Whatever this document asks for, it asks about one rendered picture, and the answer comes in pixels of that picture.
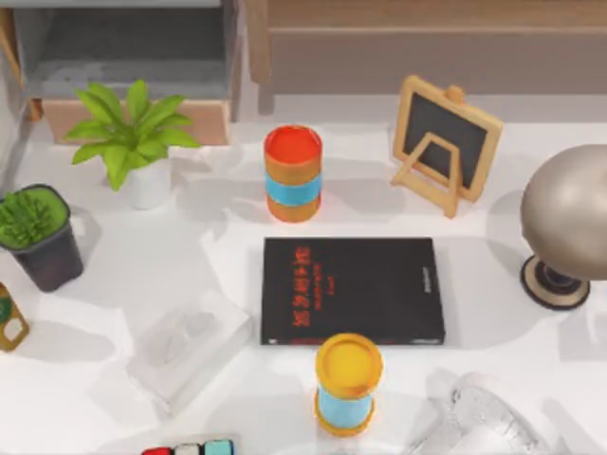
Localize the orange can with blue band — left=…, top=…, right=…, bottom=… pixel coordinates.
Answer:
left=263, top=124, right=324, bottom=224

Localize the black book with red lettering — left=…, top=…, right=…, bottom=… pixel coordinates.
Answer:
left=260, top=236, right=447, bottom=347

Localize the yellow can with blue band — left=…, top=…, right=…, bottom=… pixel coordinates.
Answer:
left=313, top=333, right=385, bottom=437

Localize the white tissue box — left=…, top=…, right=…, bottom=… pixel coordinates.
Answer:
left=126, top=289, right=253, bottom=418

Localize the wooden framed blackboard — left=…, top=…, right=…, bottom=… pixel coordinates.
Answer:
left=390, top=73, right=506, bottom=220

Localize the green plant in white pot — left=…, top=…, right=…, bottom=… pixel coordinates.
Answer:
left=64, top=79, right=202, bottom=211

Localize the wooden cupboard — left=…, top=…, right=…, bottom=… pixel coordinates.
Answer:
left=245, top=0, right=607, bottom=116

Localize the red white blue block toy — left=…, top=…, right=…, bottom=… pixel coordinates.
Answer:
left=140, top=438, right=238, bottom=455

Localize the green plant in black pot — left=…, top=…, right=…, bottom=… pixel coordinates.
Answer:
left=0, top=184, right=85, bottom=294

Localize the grey globe on round base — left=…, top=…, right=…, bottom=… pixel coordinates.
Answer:
left=519, top=143, right=607, bottom=311

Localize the brown and green bottle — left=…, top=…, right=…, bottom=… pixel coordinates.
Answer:
left=0, top=282, right=30, bottom=353

